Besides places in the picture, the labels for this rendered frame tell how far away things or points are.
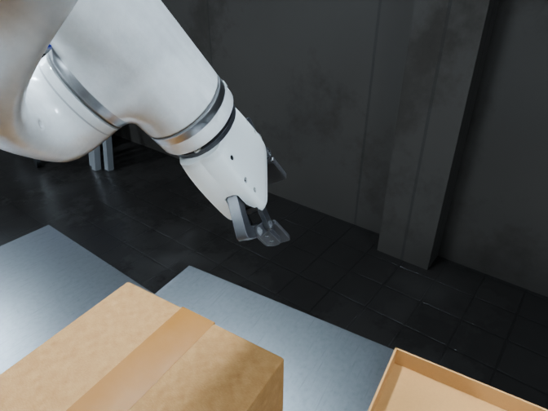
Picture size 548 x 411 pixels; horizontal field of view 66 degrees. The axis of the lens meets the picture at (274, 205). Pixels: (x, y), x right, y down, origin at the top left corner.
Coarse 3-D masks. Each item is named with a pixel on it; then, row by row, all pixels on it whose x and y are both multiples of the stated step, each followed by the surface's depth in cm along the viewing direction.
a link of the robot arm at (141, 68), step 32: (96, 0) 28; (128, 0) 29; (160, 0) 32; (64, 32) 28; (96, 32) 29; (128, 32) 30; (160, 32) 31; (64, 64) 31; (96, 64) 30; (128, 64) 31; (160, 64) 32; (192, 64) 34; (96, 96) 32; (128, 96) 32; (160, 96) 33; (192, 96) 35; (160, 128) 36
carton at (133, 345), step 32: (128, 288) 55; (96, 320) 50; (128, 320) 50; (160, 320) 50; (192, 320) 50; (32, 352) 46; (64, 352) 46; (96, 352) 46; (128, 352) 46; (160, 352) 46; (192, 352) 46; (224, 352) 46; (256, 352) 46; (0, 384) 43; (32, 384) 43; (64, 384) 43; (96, 384) 42; (128, 384) 42; (160, 384) 43; (192, 384) 43; (224, 384) 43; (256, 384) 43
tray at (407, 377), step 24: (408, 360) 78; (384, 384) 75; (408, 384) 75; (432, 384) 75; (456, 384) 74; (480, 384) 72; (384, 408) 72; (408, 408) 72; (432, 408) 72; (456, 408) 72; (480, 408) 72; (504, 408) 71; (528, 408) 69
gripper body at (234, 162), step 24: (240, 120) 44; (216, 144) 39; (240, 144) 42; (264, 144) 50; (192, 168) 39; (216, 168) 39; (240, 168) 41; (264, 168) 47; (216, 192) 42; (240, 192) 42; (264, 192) 45
